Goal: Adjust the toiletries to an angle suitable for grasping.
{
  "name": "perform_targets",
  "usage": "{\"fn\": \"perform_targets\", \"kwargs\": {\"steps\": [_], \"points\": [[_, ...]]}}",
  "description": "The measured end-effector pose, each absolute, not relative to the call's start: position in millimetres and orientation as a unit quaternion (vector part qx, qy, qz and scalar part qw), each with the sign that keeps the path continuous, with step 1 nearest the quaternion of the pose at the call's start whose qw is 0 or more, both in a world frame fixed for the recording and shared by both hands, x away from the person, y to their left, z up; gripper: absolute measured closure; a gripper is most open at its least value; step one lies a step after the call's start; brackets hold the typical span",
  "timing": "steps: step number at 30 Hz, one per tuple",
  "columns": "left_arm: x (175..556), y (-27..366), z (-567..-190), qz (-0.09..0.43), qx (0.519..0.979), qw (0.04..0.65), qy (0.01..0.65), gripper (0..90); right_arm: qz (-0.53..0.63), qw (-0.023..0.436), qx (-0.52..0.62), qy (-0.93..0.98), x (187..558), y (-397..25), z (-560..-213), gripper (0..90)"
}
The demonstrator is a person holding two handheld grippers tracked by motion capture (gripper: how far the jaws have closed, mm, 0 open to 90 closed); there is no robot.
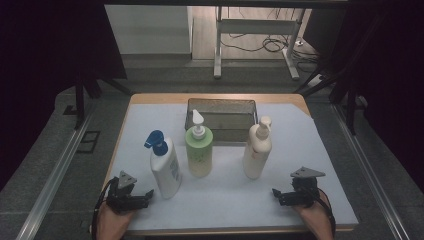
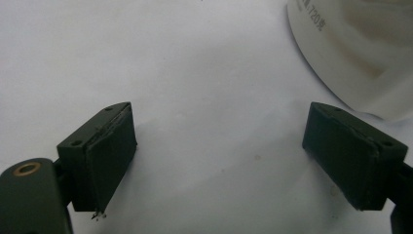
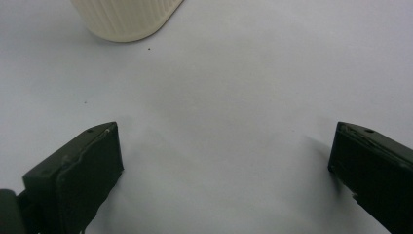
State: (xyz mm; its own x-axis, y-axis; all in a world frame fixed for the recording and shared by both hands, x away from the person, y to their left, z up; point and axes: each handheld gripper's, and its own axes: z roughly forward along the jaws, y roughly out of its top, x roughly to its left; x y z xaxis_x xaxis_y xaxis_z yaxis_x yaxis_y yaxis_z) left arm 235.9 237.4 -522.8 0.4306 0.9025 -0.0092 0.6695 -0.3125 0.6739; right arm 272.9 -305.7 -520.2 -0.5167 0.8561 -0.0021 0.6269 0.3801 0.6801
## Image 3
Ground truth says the cream pump bottle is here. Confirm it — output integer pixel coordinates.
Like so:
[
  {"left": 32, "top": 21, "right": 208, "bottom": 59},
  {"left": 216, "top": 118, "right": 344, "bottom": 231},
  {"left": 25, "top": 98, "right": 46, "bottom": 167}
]
[{"left": 70, "top": 0, "right": 185, "bottom": 44}]

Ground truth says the pale blue table mat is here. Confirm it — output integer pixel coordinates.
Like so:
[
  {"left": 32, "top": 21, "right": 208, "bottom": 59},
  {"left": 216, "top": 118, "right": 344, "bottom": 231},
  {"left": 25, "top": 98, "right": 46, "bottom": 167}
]
[{"left": 0, "top": 0, "right": 413, "bottom": 234}]

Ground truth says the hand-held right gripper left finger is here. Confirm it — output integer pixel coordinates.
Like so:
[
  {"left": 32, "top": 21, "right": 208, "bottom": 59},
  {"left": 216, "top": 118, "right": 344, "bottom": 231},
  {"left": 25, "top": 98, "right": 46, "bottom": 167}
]
[{"left": 18, "top": 121, "right": 125, "bottom": 234}]

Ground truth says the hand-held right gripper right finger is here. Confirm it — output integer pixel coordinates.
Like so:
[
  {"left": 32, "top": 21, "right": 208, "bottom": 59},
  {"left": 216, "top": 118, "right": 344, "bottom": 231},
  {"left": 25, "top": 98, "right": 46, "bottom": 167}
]
[{"left": 327, "top": 121, "right": 413, "bottom": 234}]

